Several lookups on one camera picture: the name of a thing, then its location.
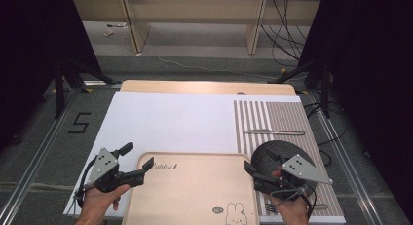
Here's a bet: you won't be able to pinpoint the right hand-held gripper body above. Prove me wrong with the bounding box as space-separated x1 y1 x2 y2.
252 153 334 202

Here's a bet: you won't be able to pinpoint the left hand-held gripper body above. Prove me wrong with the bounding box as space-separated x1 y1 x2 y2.
85 146 145 194

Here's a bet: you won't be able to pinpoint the black round plate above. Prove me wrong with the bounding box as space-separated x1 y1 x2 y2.
250 139 318 201

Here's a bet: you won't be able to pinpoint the beige tray with rabbit print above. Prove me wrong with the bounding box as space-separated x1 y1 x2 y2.
121 151 261 225

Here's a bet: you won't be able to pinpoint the person's left hand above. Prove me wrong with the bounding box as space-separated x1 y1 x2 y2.
78 183 131 219

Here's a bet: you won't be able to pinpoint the person's right hand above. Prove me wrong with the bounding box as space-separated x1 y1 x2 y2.
268 168 310 225

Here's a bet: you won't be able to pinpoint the striped beige placemat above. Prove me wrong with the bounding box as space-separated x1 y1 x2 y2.
233 99 346 218

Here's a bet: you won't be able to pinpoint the white board sheet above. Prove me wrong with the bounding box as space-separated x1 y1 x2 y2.
62 90 347 225

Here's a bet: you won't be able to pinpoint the black metal stand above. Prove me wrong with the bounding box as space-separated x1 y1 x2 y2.
53 56 123 120
267 58 332 119

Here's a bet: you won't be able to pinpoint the black curtain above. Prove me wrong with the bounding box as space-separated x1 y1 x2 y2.
0 0 102 151
297 0 413 219

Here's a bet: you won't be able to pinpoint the beige wooden desk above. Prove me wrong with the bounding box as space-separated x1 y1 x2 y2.
71 0 322 56

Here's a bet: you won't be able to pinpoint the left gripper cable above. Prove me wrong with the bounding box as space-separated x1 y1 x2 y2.
73 154 99 217

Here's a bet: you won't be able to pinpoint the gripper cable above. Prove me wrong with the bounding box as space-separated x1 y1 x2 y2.
269 183 319 220
73 154 99 217

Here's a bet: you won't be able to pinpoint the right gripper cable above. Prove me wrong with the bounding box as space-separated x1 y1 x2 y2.
269 183 319 220

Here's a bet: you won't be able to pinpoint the black floor cables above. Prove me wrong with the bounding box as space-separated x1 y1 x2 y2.
303 100 351 169

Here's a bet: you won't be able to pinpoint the aluminium floor rail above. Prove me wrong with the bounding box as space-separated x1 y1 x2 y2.
308 89 386 225
0 88 83 225

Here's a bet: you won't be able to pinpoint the short aluminium cross rail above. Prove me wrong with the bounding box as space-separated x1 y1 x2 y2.
83 80 122 89

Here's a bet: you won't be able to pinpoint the white floor cable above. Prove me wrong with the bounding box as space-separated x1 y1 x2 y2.
122 32 284 82

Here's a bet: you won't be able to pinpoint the bundle of black cables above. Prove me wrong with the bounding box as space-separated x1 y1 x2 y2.
260 0 310 69

